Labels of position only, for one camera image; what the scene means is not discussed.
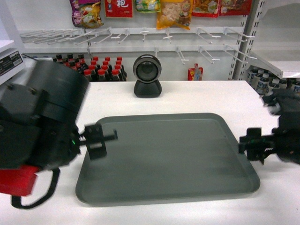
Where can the red block on left wrist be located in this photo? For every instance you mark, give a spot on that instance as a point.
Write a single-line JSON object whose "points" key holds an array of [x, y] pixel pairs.
{"points": [[18, 182]]}

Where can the purple snack bag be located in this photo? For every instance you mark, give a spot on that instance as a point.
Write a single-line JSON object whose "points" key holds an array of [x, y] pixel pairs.
{"points": [[86, 13]]}

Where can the grey metal tray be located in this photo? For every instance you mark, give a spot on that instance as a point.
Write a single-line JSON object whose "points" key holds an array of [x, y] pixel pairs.
{"points": [[167, 158]]}

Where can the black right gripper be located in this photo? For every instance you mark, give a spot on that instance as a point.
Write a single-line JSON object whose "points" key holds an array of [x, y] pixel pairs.
{"points": [[285, 145]]}

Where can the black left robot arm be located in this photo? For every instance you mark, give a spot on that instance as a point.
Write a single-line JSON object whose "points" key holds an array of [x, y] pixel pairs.
{"points": [[37, 120]]}

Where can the red snack pouch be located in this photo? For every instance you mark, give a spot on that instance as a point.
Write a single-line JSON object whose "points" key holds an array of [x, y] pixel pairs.
{"points": [[195, 73]]}

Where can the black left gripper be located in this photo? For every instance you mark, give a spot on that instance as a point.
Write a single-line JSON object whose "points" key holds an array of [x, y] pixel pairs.
{"points": [[49, 144]]}

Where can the yellow snack bag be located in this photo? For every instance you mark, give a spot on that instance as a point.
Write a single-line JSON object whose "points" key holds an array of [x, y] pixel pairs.
{"points": [[175, 13]]}

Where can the white store shelf unit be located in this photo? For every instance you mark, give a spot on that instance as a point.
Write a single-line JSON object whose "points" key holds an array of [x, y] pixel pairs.
{"points": [[226, 47]]}

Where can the red snack bag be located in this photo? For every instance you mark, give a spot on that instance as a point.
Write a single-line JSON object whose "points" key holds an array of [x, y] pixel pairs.
{"points": [[118, 8]]}

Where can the white checkout table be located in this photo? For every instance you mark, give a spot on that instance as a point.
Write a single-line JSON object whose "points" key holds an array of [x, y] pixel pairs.
{"points": [[276, 202]]}

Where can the black barcode scanner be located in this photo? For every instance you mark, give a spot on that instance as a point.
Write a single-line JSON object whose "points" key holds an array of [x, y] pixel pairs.
{"points": [[147, 70]]}

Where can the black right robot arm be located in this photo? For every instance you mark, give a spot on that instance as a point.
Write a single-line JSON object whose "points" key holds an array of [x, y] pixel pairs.
{"points": [[285, 104]]}

